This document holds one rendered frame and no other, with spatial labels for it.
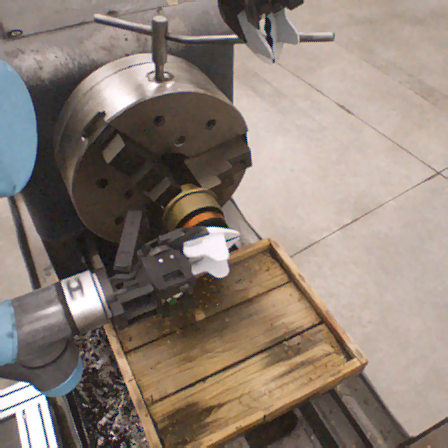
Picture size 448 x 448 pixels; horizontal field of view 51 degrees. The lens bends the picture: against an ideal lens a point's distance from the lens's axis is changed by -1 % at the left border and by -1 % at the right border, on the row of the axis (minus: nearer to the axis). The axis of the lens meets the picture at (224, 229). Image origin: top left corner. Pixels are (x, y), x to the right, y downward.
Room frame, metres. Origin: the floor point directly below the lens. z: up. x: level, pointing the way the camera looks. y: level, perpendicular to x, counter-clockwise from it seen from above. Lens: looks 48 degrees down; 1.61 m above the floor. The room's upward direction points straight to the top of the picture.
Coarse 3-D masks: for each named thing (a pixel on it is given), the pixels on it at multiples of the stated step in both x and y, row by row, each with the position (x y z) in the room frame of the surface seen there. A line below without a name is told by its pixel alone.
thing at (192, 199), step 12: (192, 192) 0.51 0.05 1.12; (204, 192) 0.51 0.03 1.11; (168, 204) 0.49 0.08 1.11; (180, 204) 0.49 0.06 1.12; (192, 204) 0.49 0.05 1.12; (204, 204) 0.49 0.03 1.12; (216, 204) 0.50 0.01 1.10; (168, 216) 0.48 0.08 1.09; (180, 216) 0.47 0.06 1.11; (192, 216) 0.47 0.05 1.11; (204, 216) 0.47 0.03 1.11; (216, 216) 0.47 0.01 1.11; (168, 228) 0.48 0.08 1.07; (180, 228) 0.46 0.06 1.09; (228, 228) 0.47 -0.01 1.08
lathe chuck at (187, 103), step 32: (96, 96) 0.61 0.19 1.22; (128, 96) 0.59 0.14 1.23; (160, 96) 0.59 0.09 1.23; (192, 96) 0.61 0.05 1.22; (224, 96) 0.65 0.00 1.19; (64, 128) 0.60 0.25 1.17; (128, 128) 0.57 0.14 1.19; (160, 128) 0.59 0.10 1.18; (192, 128) 0.61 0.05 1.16; (224, 128) 0.64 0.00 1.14; (64, 160) 0.57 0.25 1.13; (96, 160) 0.54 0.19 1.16; (96, 192) 0.53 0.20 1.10; (128, 192) 0.56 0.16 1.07; (224, 192) 0.64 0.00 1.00; (96, 224) 0.53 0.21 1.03
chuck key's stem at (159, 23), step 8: (160, 16) 0.65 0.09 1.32; (152, 24) 0.64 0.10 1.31; (160, 24) 0.63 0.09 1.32; (152, 32) 0.64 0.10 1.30; (160, 32) 0.63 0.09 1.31; (152, 40) 0.64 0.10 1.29; (160, 40) 0.63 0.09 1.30; (152, 48) 0.63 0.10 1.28; (160, 48) 0.63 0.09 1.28; (152, 56) 0.63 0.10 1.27; (160, 56) 0.63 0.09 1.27; (160, 64) 0.63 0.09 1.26; (160, 72) 0.63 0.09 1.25
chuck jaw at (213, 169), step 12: (228, 144) 0.63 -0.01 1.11; (240, 144) 0.63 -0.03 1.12; (180, 156) 0.63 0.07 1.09; (204, 156) 0.61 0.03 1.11; (216, 156) 0.60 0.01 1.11; (228, 156) 0.60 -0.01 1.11; (240, 156) 0.60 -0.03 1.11; (192, 168) 0.58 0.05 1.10; (204, 168) 0.58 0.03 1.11; (216, 168) 0.58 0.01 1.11; (228, 168) 0.57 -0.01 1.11; (240, 168) 0.60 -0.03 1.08; (192, 180) 0.58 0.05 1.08; (204, 180) 0.55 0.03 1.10; (216, 180) 0.55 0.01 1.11; (228, 180) 0.57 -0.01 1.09; (216, 192) 0.54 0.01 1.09
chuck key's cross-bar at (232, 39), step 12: (108, 24) 0.66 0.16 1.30; (120, 24) 0.65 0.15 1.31; (132, 24) 0.65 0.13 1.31; (168, 36) 0.63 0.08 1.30; (180, 36) 0.63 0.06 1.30; (192, 36) 0.63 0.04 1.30; (204, 36) 0.62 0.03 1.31; (216, 36) 0.61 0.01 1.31; (228, 36) 0.61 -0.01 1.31; (300, 36) 0.58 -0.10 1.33; (312, 36) 0.57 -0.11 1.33; (324, 36) 0.57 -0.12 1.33
